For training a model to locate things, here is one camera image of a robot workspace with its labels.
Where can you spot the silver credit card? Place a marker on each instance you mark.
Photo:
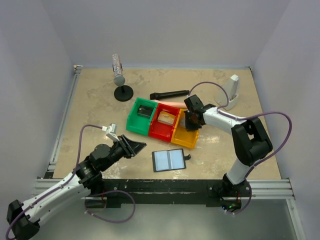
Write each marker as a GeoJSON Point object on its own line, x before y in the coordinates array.
{"type": "Point", "coordinates": [182, 123]}

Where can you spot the glitter microphone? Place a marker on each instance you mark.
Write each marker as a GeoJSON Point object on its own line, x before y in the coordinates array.
{"type": "Point", "coordinates": [119, 79]}

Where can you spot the black round microphone stand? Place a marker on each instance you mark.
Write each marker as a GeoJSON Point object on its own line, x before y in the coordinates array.
{"type": "Point", "coordinates": [123, 93]}

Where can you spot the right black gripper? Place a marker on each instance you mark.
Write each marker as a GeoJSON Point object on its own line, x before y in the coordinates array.
{"type": "Point", "coordinates": [190, 126]}

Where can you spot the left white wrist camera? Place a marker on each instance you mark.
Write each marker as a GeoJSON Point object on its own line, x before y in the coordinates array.
{"type": "Point", "coordinates": [110, 132]}

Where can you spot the yellow plastic bin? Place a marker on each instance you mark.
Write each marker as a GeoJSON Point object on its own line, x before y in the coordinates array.
{"type": "Point", "coordinates": [181, 136]}

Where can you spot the white wedge charging dock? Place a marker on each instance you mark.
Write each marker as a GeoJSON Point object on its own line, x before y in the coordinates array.
{"type": "Point", "coordinates": [231, 87]}

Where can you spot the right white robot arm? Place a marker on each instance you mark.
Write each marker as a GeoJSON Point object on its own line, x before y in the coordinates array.
{"type": "Point", "coordinates": [250, 139]}

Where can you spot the gold card stack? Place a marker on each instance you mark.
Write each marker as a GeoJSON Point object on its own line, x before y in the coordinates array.
{"type": "Point", "coordinates": [166, 118]}

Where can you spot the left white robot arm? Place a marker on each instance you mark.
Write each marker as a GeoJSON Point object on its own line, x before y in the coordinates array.
{"type": "Point", "coordinates": [25, 218]}

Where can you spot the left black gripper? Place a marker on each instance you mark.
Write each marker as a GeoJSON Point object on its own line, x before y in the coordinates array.
{"type": "Point", "coordinates": [131, 148]}

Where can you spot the aluminium frame rail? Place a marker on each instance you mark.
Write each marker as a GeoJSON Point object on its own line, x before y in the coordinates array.
{"type": "Point", "coordinates": [44, 96]}

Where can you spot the red plastic bin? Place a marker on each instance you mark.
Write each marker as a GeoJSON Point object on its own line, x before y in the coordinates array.
{"type": "Point", "coordinates": [163, 131]}

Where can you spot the green plastic bin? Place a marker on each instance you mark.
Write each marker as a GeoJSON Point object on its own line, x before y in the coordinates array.
{"type": "Point", "coordinates": [139, 124]}

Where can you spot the black microphone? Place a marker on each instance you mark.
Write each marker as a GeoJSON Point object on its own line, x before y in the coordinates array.
{"type": "Point", "coordinates": [168, 95]}

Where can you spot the black card stack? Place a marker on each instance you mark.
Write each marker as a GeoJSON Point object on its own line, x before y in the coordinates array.
{"type": "Point", "coordinates": [145, 111]}

